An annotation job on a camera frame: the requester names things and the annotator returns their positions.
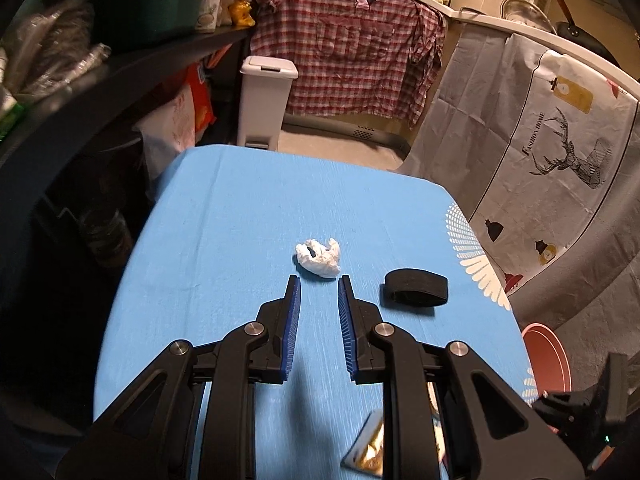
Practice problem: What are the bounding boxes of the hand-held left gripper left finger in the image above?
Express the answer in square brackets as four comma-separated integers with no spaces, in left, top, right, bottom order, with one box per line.
[55,275,302,480]

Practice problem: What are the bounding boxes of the clear plastic packets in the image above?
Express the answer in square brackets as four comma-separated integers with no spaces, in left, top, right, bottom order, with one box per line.
[0,0,113,106]

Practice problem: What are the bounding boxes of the yellow figurine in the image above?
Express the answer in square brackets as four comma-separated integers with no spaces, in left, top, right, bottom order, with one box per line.
[227,0,256,28]

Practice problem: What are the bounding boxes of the blue patterned tablecloth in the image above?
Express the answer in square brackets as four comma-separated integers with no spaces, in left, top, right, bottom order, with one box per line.
[92,144,543,480]

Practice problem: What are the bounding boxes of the green storage box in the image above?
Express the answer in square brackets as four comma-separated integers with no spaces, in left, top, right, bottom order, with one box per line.
[90,0,213,48]

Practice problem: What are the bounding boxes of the dark glass jar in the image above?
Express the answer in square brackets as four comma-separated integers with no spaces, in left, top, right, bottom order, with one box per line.
[80,205,133,266]

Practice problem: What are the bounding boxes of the red plaid shirt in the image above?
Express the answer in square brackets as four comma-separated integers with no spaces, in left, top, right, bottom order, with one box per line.
[250,0,447,130]

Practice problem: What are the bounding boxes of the grey deer-print cloth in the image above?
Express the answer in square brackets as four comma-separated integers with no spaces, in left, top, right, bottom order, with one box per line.
[400,22,640,411]

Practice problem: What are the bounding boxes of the black elastic band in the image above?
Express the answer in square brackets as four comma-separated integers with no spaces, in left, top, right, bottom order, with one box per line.
[380,269,449,308]

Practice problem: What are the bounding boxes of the frying pan with brown handle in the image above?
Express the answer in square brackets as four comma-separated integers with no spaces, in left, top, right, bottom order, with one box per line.
[544,0,613,53]

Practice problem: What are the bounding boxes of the white labelled jar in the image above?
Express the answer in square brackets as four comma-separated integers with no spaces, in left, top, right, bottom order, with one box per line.
[195,0,223,31]

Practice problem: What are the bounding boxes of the white printed bag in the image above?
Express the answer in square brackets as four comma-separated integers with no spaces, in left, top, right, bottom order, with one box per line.
[134,85,197,183]

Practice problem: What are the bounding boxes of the white vented appliance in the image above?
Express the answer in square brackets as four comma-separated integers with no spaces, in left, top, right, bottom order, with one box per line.
[280,114,412,161]

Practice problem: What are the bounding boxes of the pink plastic bin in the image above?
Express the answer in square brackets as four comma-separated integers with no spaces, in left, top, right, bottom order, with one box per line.
[520,322,573,433]

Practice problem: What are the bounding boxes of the gold foil packet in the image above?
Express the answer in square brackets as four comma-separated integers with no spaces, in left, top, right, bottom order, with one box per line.
[341,408,386,475]

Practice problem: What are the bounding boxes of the black shelf rack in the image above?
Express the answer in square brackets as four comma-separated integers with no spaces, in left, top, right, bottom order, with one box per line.
[0,0,256,311]

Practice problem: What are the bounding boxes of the white pedal bin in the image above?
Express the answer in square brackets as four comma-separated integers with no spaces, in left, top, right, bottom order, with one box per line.
[235,55,299,153]

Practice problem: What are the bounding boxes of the green food packet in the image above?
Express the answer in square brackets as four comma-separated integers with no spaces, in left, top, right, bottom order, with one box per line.
[0,95,26,141]

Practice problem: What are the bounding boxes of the white tissue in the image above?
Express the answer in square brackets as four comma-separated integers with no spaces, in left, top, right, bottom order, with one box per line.
[295,238,343,280]

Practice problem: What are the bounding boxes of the orange-red bag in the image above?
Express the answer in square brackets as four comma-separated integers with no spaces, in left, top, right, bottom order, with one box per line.
[182,62,217,133]

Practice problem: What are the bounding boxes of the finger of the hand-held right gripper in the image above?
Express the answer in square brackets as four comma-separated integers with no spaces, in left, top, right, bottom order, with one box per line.
[597,352,630,423]
[531,391,608,436]

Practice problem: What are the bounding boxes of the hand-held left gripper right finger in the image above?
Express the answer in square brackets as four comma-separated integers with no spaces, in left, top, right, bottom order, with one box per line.
[337,275,586,480]

